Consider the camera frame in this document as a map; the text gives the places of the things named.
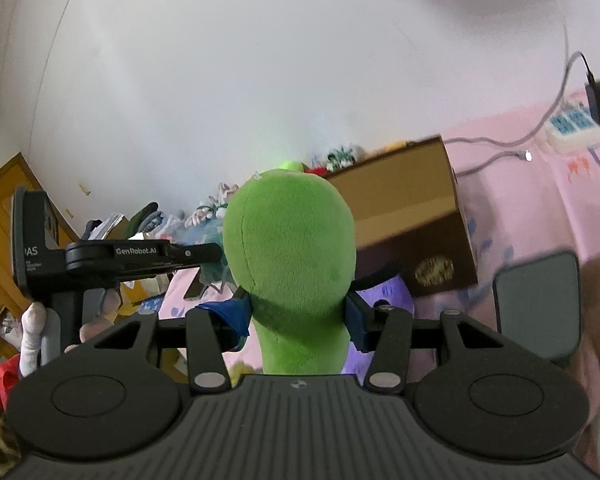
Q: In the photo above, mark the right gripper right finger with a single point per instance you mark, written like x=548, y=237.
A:
x=386, y=331

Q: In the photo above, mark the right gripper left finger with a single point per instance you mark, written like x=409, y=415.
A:
x=213, y=329

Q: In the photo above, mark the gloved left hand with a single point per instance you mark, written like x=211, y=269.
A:
x=40, y=342

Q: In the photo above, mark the purple tissue pack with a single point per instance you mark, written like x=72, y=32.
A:
x=393, y=291

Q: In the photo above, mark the brown cardboard box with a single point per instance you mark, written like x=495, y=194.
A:
x=408, y=218

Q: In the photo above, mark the white green plush toy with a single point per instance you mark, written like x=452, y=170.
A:
x=215, y=207

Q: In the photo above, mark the grey phone on stand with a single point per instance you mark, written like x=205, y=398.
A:
x=538, y=304

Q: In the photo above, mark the red plush toy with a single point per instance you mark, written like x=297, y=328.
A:
x=320, y=171

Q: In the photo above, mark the panda plush toy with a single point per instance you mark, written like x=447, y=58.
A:
x=344, y=157

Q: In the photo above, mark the green yellow plush dinosaur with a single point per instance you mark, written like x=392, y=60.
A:
x=293, y=165

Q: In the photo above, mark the pink patterned bedsheet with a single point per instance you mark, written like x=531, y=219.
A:
x=538, y=203

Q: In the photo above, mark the white power strip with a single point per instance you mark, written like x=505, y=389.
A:
x=572, y=129

